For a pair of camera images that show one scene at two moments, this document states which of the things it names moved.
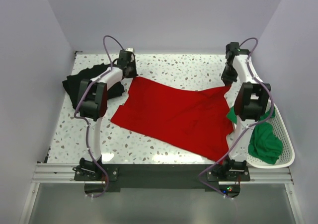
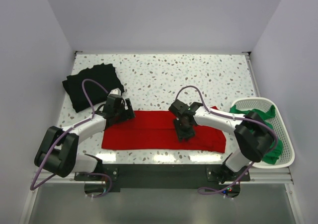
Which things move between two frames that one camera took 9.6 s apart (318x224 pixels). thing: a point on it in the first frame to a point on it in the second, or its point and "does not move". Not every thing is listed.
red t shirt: [196, 119] to [155, 130]
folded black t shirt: [71, 83] does not move
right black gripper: [228, 80] to [182, 134]
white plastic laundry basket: [287, 157] does not move
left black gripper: [134, 74] to [127, 114]
